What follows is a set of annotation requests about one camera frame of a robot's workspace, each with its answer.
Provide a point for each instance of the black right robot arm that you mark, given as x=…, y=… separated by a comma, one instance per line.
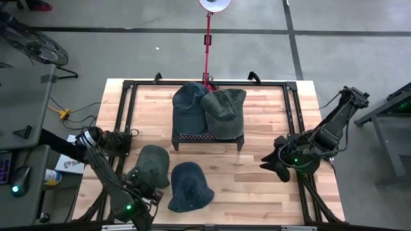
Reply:
x=334, y=128

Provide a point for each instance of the white printed box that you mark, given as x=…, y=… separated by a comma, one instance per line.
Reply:
x=69, y=165

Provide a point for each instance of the black floor fan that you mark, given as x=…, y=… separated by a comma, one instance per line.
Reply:
x=35, y=48

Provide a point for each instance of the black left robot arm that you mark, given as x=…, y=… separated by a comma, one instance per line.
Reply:
x=106, y=179

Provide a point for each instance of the black keyboard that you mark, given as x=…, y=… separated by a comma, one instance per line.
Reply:
x=4, y=168

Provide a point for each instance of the grey metal cart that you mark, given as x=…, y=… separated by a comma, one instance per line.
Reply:
x=393, y=134

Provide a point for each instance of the grey desk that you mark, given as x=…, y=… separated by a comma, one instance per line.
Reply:
x=32, y=211
x=22, y=102

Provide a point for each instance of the wooden table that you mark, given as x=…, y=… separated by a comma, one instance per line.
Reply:
x=257, y=83

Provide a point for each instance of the black device green lights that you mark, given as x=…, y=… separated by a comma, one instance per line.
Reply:
x=405, y=107

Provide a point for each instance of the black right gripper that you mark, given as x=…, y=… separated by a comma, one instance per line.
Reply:
x=293, y=154

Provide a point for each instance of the small black desk object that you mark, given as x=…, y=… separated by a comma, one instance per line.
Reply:
x=23, y=132

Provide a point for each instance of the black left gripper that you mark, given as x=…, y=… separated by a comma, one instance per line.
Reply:
x=144, y=192

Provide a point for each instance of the yellow power plug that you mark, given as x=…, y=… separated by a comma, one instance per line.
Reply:
x=65, y=114

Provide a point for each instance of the silver metal bracket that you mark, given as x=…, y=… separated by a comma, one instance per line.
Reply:
x=118, y=227
x=298, y=228

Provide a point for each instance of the black perforated metal stand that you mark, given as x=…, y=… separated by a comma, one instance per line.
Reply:
x=192, y=141

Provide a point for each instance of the red stand white lamp head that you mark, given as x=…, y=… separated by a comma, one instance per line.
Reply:
x=208, y=57

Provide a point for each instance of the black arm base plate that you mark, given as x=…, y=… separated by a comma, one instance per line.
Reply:
x=326, y=155
x=123, y=144

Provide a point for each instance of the red shoe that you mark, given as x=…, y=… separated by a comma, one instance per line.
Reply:
x=40, y=6

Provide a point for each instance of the black computer mouse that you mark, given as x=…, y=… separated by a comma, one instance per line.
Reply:
x=20, y=181

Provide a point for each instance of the white blue drink can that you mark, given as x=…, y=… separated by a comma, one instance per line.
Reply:
x=52, y=177

